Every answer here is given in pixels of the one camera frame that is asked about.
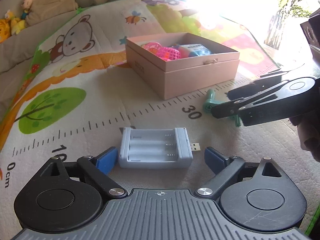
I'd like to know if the small yellow plush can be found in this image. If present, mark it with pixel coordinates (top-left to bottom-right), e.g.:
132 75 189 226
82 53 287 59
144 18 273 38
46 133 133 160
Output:
4 10 26 36

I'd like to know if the cartoon boy doll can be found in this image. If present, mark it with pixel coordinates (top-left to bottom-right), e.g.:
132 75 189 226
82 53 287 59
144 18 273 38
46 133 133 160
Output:
21 0 33 20

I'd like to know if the grey battery charger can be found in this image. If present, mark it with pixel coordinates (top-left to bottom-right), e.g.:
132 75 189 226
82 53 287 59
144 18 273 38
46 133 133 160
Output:
118 127 201 169

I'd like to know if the potted palm plant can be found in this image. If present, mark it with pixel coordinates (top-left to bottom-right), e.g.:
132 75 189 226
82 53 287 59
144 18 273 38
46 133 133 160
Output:
264 0 311 49

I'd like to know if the pink plastic strainer scoop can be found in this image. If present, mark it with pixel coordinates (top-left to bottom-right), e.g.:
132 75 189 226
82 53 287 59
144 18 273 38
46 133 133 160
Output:
149 47 181 61

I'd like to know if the pink cardboard box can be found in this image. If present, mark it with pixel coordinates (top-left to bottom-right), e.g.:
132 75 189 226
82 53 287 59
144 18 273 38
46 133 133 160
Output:
126 33 240 100

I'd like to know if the colourful cartoon play mat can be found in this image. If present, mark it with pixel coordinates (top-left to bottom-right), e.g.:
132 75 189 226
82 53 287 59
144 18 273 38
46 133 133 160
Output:
1 0 319 239

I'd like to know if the teal plastic toy handle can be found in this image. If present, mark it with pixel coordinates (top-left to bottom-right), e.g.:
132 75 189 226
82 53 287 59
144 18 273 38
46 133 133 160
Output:
202 89 241 127

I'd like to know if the pink round toy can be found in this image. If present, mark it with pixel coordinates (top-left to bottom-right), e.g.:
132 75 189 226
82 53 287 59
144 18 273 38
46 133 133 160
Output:
141 42 162 55

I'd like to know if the blue tissue pack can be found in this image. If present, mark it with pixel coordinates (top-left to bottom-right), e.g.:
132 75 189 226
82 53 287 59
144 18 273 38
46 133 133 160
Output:
177 44 212 58

